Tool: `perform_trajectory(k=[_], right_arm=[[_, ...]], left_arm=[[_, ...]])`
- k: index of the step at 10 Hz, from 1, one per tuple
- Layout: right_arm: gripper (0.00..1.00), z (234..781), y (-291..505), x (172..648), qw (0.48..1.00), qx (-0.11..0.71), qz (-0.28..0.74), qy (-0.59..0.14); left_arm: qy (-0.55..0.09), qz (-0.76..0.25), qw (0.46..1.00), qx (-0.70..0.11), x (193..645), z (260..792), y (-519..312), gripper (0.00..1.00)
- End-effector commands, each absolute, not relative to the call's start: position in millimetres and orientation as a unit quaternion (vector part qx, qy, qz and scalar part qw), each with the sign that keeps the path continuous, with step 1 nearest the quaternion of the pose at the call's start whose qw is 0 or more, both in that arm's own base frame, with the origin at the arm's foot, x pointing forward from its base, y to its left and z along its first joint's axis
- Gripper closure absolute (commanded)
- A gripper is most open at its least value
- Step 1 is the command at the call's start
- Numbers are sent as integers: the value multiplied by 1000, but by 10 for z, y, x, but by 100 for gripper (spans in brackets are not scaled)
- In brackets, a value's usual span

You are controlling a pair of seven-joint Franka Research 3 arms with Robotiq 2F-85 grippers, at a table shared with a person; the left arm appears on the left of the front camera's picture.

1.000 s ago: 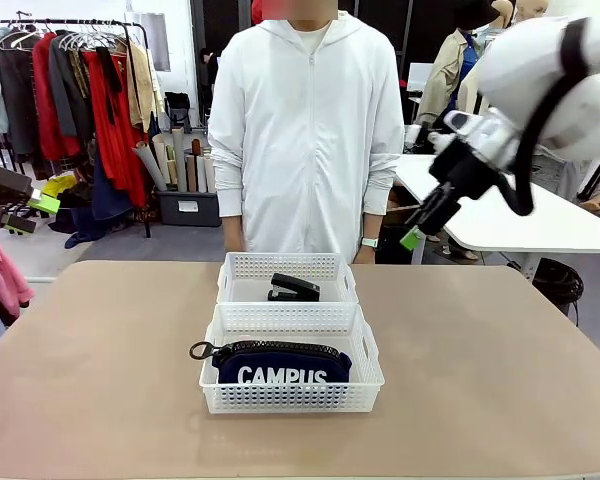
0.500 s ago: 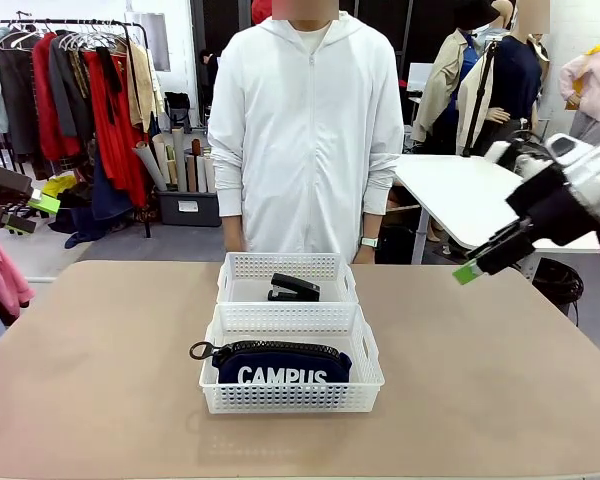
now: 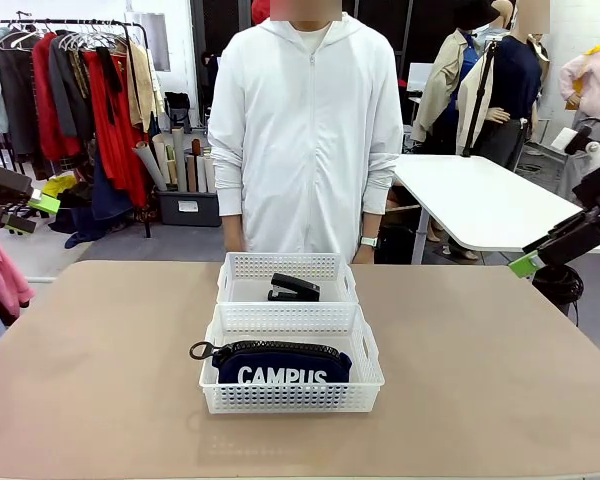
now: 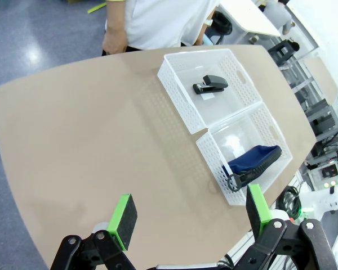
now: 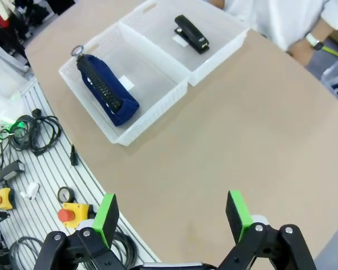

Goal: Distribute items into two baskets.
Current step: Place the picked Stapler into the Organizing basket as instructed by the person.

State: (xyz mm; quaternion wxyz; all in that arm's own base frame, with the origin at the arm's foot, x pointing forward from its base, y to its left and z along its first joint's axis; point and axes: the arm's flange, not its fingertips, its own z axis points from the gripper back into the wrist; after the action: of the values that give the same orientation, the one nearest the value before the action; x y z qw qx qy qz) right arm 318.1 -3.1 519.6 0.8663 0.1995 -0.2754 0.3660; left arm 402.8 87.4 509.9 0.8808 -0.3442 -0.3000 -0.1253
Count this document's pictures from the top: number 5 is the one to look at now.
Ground grey handheld controller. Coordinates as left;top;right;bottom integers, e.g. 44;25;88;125
0;159;25;188

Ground person torso in white hoodie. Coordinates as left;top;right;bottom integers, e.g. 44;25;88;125
224;0;338;51

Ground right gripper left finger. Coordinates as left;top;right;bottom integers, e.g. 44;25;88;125
37;193;122;270

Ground black stapler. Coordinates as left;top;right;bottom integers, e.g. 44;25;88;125
174;15;211;55

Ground white paper label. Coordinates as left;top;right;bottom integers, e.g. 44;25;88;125
119;75;135;91
173;35;189;48

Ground black power plug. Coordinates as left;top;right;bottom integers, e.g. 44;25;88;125
69;143;79;167

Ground navy zip pencil case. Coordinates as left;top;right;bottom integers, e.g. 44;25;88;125
71;45;140;128

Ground blue grey crate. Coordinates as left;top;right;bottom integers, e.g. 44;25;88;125
320;60;338;111

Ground white wristwatch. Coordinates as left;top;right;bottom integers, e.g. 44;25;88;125
305;31;325;51

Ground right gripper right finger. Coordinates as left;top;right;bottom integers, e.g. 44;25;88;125
216;190;318;270

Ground small white plastic part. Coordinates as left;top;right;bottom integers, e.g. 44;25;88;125
20;182;41;200

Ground white perforated plastic basket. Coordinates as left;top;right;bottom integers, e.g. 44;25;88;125
58;21;192;147
119;0;250;87

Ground person's left hand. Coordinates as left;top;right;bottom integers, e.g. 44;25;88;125
287;39;313;68

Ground person's left forearm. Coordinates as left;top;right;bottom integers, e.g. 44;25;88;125
311;0;338;39

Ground white ribbed metal platform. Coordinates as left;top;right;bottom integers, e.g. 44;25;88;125
0;75;162;270

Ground black cable bundle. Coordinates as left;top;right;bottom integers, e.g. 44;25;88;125
10;108;63;157

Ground round pressure gauge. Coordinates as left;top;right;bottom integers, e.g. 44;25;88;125
57;186;75;204

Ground green rod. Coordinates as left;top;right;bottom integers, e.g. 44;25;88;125
322;44;338;62

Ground black coiled cable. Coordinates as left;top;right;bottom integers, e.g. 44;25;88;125
81;224;139;270
8;236;45;270

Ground yellow emergency stop button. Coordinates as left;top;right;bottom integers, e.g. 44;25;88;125
0;187;15;210
57;202;91;228

